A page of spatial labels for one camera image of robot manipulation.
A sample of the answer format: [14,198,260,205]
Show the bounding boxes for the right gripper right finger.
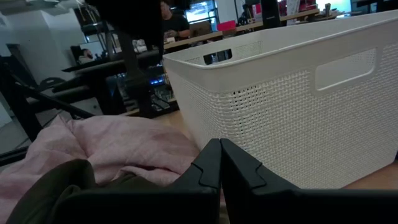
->
[220,138,398,224]

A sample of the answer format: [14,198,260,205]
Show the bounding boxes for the black desk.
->
[61,49,165,77]

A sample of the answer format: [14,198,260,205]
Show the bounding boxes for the cardboard box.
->
[188,21,213,37]

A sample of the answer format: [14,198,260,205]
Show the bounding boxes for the person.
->
[159,1,192,42]

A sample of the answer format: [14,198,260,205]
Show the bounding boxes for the bright computer monitor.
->
[185,0,218,23]

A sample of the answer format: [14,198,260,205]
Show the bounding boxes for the white plastic laundry basket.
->
[162,8,398,191]

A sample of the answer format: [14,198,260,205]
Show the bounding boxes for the long wooden desk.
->
[163,7,322,51]

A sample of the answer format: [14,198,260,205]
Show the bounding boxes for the pink cloth garment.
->
[0,114,226,224]

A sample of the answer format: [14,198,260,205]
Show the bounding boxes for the black metal table frame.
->
[0,54,96,167]

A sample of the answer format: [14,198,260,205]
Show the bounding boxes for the dark olive garment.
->
[5,158,177,224]

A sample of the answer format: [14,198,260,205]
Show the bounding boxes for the tall black column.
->
[259,0,283,31]

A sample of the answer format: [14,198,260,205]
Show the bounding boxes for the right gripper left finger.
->
[52,138,223,224]

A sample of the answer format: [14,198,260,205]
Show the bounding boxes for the red box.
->
[216,19,238,32]

